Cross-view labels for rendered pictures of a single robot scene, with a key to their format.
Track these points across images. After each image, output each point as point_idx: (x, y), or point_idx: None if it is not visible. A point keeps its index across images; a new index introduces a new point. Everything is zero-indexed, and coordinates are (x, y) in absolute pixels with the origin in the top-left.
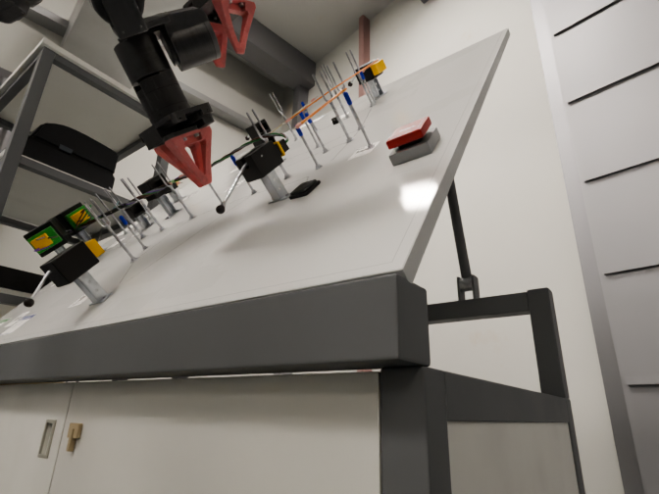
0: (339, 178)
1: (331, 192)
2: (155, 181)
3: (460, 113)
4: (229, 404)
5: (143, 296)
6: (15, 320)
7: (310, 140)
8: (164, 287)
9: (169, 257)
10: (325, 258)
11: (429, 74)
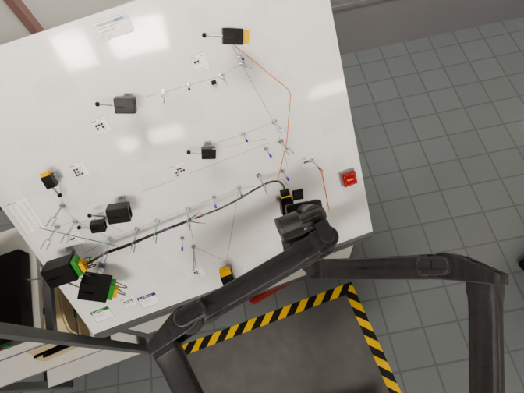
0: (314, 187)
1: (319, 198)
2: (129, 214)
3: (352, 145)
4: None
5: (267, 258)
6: (126, 302)
7: (207, 110)
8: (275, 252)
9: (239, 239)
10: (348, 230)
11: (276, 23)
